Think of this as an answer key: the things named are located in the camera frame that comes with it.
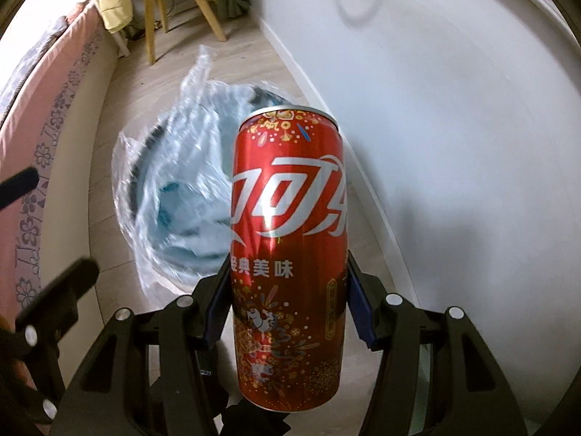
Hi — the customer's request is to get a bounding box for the blue trash bin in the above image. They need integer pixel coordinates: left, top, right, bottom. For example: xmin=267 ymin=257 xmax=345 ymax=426
xmin=129 ymin=84 xmax=291 ymax=282

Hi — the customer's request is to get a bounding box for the pink bed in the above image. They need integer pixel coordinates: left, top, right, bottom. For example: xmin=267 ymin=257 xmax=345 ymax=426
xmin=0 ymin=7 xmax=119 ymax=436

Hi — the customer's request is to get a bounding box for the purple floral blanket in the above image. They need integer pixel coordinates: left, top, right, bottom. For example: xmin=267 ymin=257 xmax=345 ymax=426
xmin=0 ymin=16 xmax=69 ymax=123

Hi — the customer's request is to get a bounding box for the white window bench cabinet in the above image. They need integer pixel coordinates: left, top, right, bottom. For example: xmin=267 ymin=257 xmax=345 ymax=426
xmin=245 ymin=0 xmax=581 ymax=436

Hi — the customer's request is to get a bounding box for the red soda can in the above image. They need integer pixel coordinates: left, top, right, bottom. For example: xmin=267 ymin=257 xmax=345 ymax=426
xmin=231 ymin=106 xmax=349 ymax=404

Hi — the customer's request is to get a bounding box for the wooden chair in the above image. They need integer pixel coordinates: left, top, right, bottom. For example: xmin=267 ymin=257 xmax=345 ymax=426
xmin=136 ymin=0 xmax=228 ymax=64

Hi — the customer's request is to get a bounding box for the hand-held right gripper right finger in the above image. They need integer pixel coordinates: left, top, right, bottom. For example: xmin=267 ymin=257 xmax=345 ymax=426
xmin=347 ymin=250 xmax=529 ymax=436

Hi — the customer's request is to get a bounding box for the bin with plastic liner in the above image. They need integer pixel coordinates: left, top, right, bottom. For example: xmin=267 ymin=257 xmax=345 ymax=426
xmin=113 ymin=44 xmax=296 ymax=303

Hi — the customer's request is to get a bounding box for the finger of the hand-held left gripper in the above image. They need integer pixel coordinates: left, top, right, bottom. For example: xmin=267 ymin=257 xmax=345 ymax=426
xmin=0 ymin=166 xmax=40 ymax=212
xmin=0 ymin=259 xmax=99 ymax=421

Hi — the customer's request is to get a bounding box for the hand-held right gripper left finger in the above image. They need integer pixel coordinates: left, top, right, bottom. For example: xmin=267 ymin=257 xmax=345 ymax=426
xmin=50 ymin=257 xmax=233 ymax=436

